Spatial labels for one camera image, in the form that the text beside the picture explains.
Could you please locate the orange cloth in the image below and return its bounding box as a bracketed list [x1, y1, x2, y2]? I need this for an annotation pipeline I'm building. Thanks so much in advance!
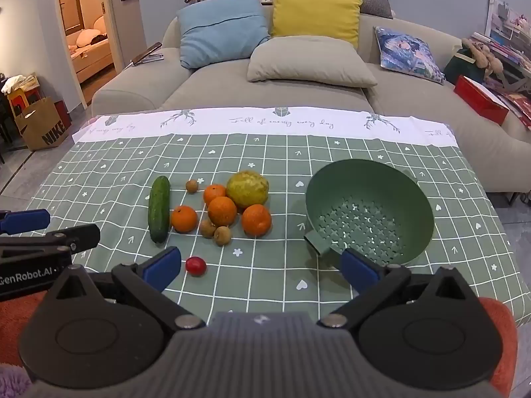
[0, 290, 519, 386]

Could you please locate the brown paper bag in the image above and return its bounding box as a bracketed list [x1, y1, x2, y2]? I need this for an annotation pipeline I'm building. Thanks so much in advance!
[16, 97, 71, 151]

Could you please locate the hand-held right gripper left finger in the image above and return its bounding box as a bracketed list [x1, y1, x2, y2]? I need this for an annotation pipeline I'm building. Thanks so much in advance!
[43, 246, 207, 330]

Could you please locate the red cherry tomato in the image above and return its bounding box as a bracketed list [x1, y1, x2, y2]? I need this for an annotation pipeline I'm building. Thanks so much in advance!
[185, 256, 207, 277]

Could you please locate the yellow pillow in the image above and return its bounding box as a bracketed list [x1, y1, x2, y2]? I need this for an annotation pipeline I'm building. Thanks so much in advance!
[269, 0, 363, 49]

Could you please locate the beige plush toy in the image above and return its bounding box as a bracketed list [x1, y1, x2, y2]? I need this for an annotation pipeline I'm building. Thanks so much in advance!
[461, 37, 504, 77]

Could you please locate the green checked tablecloth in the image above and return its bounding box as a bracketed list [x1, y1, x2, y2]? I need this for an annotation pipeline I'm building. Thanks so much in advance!
[31, 105, 525, 332]

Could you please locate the yellow lemon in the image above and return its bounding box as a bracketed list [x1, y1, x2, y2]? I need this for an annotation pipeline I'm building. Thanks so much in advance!
[226, 170, 269, 209]

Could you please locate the blue printed pillow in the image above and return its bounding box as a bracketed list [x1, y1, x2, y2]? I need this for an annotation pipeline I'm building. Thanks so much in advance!
[373, 26, 446, 85]

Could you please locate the small orange tangerine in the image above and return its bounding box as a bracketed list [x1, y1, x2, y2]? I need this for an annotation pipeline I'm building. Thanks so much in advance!
[203, 184, 227, 206]

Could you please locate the wooden door frame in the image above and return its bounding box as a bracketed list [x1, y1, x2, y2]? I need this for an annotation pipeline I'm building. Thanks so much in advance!
[41, 0, 125, 108]

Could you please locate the dark tablet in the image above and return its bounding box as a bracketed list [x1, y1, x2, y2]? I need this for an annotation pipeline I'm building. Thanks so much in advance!
[130, 42, 163, 67]

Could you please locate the beige pillow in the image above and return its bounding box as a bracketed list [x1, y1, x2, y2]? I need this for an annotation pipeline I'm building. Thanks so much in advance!
[247, 35, 378, 89]

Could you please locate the beige sofa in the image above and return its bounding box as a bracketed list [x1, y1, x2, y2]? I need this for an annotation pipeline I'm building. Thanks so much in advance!
[91, 0, 531, 193]

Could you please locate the purple fluffy cloth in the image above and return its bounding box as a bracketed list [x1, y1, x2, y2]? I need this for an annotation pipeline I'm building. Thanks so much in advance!
[0, 363, 34, 398]

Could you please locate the printed picture board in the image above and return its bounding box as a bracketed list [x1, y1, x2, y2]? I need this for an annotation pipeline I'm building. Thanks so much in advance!
[485, 0, 531, 67]

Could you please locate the green plastic colander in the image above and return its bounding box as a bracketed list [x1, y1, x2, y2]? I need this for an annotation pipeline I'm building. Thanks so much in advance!
[304, 158, 435, 267]

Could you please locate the dark green bag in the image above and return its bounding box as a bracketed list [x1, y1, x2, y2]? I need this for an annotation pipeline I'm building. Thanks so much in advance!
[443, 47, 486, 85]

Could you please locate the green cucumber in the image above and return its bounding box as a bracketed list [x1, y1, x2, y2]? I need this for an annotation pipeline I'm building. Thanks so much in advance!
[148, 175, 172, 244]

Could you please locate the pile of magazines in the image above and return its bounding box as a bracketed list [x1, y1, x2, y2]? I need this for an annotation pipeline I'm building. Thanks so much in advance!
[469, 31, 531, 129]

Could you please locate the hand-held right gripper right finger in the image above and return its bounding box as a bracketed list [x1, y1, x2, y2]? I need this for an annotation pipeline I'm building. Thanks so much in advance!
[317, 248, 482, 329]

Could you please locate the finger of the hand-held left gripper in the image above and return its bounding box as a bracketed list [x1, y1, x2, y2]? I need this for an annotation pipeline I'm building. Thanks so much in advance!
[0, 224, 101, 258]
[0, 209, 51, 235]

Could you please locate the red stool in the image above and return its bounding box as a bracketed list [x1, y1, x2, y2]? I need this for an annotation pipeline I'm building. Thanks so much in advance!
[7, 89, 40, 133]

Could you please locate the red box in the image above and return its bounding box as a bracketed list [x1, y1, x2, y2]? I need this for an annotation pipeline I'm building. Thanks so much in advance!
[453, 75, 510, 126]

